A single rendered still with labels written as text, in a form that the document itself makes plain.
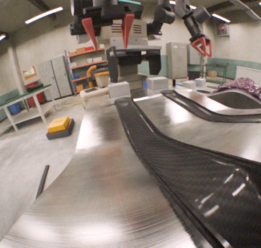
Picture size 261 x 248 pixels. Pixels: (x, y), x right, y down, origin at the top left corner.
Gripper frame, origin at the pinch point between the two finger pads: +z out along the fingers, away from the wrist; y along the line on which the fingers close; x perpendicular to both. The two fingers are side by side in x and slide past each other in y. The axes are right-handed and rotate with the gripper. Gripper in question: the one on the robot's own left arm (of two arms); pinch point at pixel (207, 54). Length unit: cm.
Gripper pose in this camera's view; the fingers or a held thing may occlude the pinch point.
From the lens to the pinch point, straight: 57.5
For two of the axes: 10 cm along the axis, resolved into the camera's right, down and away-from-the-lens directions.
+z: 3.4, 9.4, 0.8
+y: 8.4, -3.4, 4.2
